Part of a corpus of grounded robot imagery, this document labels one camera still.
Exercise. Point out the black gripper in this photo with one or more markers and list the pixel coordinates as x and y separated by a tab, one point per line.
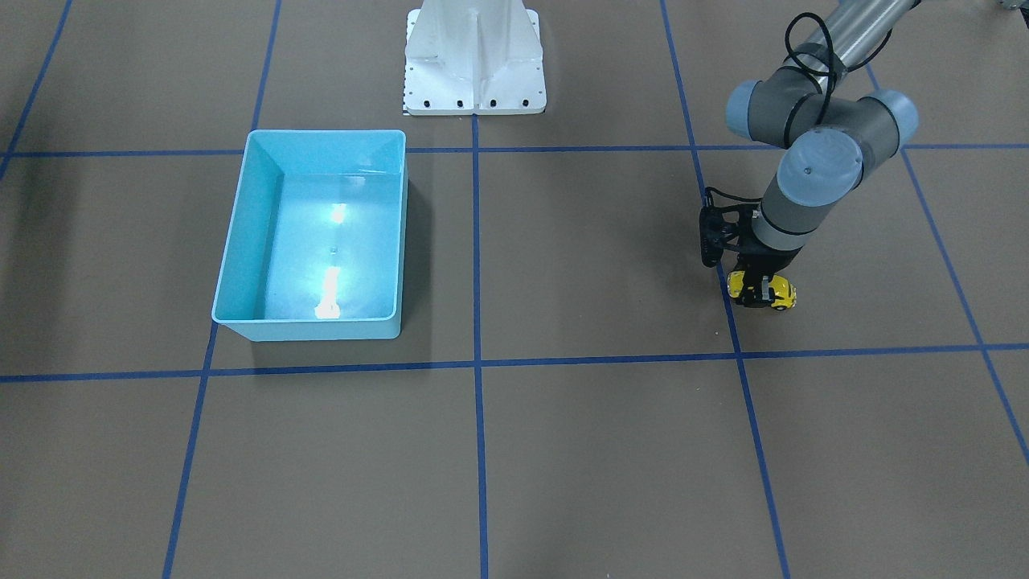
764	261

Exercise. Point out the yellow beetle toy car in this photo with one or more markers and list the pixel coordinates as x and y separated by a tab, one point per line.
773	292

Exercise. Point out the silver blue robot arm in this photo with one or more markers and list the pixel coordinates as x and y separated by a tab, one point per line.
830	145

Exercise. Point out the brown paper table cover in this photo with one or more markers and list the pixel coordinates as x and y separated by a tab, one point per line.
893	466

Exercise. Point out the blue tape line crosswise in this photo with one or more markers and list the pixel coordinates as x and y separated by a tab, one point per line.
509	363

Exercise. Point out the blue tape line lengthwise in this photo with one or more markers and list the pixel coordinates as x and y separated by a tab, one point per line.
479	400

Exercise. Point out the turquoise plastic bin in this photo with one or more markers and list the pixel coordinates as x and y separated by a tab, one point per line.
316	241

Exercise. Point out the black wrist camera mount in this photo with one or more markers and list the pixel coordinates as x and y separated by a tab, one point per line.
725	225

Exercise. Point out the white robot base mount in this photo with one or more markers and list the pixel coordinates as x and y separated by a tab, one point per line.
473	58

